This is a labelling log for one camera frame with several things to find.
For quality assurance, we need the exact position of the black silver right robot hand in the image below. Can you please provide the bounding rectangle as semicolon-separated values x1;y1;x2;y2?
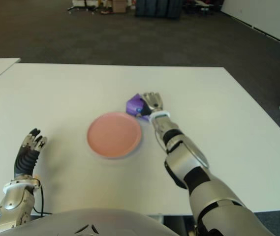
136;91;165;118

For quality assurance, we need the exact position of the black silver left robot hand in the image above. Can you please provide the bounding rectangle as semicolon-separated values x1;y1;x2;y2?
13;128;49;177

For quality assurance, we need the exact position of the purple tissue paper pack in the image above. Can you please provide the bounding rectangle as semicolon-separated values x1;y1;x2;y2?
125;92;153;121

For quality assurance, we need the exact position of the pink round plate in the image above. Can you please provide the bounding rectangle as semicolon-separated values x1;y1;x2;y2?
87;112;142;160

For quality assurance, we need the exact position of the silver robot torso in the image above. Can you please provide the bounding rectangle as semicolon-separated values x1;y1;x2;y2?
0;208;197;236

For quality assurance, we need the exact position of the dark blue cabinet row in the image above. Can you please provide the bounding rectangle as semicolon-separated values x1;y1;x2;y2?
134;0;182;19

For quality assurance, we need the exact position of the brown cardboard box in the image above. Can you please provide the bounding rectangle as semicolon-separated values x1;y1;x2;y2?
112;0;127;12

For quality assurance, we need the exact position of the white office desk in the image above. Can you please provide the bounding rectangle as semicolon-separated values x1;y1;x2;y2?
184;0;219;16

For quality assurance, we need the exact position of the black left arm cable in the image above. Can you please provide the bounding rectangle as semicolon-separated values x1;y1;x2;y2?
32;181;47;216

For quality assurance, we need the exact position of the white wheeled trolley frame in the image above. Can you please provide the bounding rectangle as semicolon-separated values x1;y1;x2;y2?
67;0;98;12

